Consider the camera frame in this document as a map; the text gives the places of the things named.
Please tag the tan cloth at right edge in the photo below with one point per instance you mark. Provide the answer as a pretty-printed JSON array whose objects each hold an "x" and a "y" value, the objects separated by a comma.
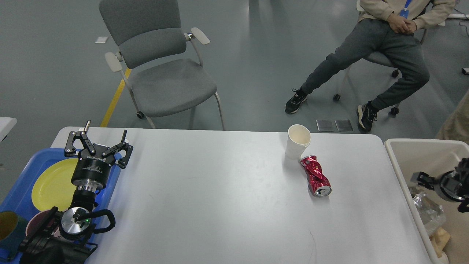
[{"x": 456, "y": 126}]

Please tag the dark teal mug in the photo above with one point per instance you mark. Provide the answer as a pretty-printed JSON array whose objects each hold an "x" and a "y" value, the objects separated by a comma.
[{"x": 12, "y": 233}]

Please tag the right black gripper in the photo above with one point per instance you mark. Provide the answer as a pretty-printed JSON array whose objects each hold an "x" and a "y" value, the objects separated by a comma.
[{"x": 452, "y": 186}]

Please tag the white chair under person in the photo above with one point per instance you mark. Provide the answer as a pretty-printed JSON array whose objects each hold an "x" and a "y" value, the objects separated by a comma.
[{"x": 379, "y": 59}]

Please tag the aluminium foil tray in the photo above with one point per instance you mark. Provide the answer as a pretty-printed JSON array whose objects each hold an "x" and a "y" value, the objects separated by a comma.
[{"x": 431, "y": 213}]

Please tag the crushed red soda can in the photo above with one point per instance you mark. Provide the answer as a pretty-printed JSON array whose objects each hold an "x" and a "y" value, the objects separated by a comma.
[{"x": 319, "y": 185}]

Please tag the white paper cup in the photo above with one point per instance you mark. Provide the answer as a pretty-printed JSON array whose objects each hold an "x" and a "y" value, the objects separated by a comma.
[{"x": 298, "y": 140}]

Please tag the brown paper bag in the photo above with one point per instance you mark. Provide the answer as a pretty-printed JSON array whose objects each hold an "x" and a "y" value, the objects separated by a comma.
[{"x": 439, "y": 240}]

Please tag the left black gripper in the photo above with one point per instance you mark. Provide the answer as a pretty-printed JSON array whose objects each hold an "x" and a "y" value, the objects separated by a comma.
[{"x": 92, "y": 170}]

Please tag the white side table corner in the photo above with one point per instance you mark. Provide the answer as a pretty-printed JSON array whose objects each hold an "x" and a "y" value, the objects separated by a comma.
[{"x": 6, "y": 125}]

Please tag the seated person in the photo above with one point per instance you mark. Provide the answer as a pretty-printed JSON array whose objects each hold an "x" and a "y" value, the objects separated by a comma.
[{"x": 388, "y": 27}]

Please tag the pink mug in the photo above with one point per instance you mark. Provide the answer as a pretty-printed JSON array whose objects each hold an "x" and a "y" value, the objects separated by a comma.
[{"x": 37, "y": 219}]

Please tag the yellow plate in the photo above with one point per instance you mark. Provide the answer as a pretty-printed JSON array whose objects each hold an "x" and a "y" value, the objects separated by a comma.
[{"x": 54, "y": 186}]

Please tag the beige plastic bin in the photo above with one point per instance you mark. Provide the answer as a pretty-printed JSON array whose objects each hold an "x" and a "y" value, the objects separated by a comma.
[{"x": 434, "y": 157}]

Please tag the grey office chair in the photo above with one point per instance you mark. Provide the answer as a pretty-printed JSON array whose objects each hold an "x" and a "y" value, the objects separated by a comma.
[{"x": 146, "y": 30}]

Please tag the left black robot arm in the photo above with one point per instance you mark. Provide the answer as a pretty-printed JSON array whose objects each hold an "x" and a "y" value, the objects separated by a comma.
[{"x": 63, "y": 237}]

